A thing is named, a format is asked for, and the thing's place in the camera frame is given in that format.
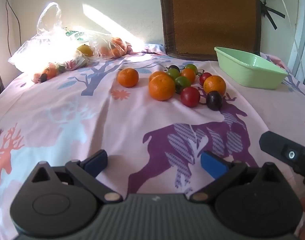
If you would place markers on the crossed black tape strips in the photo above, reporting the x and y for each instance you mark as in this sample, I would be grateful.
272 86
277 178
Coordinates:
268 11

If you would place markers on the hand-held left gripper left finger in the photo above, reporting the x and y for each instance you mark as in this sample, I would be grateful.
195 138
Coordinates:
96 163

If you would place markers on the clear bag of tangerines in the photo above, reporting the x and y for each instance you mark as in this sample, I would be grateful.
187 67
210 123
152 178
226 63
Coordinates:
110 45

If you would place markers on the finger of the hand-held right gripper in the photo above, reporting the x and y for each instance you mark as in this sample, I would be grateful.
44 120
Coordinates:
272 143

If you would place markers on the small tangerine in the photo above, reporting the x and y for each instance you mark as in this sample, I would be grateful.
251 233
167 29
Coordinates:
127 77

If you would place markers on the large orange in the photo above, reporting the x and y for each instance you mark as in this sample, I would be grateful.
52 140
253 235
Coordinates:
161 88

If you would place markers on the brown seat cushion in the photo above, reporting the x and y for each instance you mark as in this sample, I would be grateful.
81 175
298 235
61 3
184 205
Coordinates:
210 20

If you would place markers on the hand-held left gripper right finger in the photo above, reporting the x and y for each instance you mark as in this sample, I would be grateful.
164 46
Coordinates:
212 165

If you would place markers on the pink printed blanket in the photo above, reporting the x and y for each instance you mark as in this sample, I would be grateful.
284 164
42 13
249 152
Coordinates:
92 120

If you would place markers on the white window frame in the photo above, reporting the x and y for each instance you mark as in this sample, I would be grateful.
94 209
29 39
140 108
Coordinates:
303 30

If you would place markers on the dark small tomato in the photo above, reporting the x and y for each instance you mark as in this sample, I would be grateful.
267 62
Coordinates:
173 67

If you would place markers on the green plastic basin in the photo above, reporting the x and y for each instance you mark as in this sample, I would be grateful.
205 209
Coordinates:
252 76

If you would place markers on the large red tomato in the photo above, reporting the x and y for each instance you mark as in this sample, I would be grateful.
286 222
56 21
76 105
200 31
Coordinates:
190 96

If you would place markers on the orange bagged fruit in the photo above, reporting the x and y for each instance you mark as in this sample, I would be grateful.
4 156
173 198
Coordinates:
51 72

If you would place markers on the yellow fruit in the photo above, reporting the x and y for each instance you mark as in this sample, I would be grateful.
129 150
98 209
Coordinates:
85 50

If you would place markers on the dark bagged fruit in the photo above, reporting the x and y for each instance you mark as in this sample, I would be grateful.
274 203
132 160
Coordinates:
43 77

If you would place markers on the large clear plastic bag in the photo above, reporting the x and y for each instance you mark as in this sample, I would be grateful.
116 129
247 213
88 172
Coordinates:
42 47

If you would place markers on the small red tomato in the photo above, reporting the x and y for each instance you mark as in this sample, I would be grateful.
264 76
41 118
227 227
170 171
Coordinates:
205 77

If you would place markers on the green tomato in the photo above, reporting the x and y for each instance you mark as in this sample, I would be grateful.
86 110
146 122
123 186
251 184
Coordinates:
173 73
182 83
191 67

